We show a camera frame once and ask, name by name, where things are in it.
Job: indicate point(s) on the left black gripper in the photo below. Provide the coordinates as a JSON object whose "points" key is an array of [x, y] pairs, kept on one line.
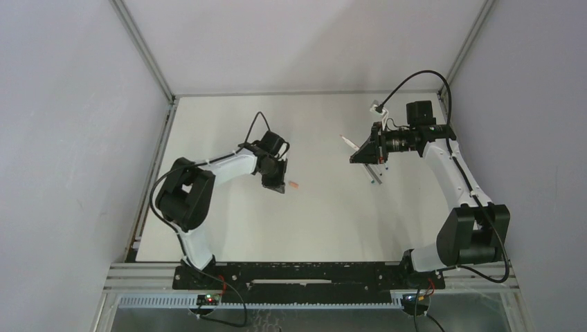
{"points": [[273, 180]]}

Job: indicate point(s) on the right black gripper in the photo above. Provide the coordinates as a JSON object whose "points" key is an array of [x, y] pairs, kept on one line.
{"points": [[375, 146]]}

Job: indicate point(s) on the white pen green end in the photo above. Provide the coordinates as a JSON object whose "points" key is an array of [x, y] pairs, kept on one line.
{"points": [[370, 178]]}

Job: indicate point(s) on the black checkered pen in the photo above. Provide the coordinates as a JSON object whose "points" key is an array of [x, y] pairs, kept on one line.
{"points": [[373, 173]]}

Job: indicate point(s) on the white pen orange end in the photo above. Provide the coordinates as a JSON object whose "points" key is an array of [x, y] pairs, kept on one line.
{"points": [[350, 143]]}

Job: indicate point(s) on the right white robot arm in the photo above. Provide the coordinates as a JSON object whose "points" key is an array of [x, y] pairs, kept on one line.
{"points": [[474, 231]]}

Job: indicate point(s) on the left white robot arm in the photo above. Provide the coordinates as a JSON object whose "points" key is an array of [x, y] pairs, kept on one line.
{"points": [[181, 197]]}

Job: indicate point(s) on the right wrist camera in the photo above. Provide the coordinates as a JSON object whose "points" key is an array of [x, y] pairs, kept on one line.
{"points": [[380, 111]]}

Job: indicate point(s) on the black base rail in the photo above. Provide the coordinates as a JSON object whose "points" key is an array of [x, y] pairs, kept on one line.
{"points": [[314, 283]]}

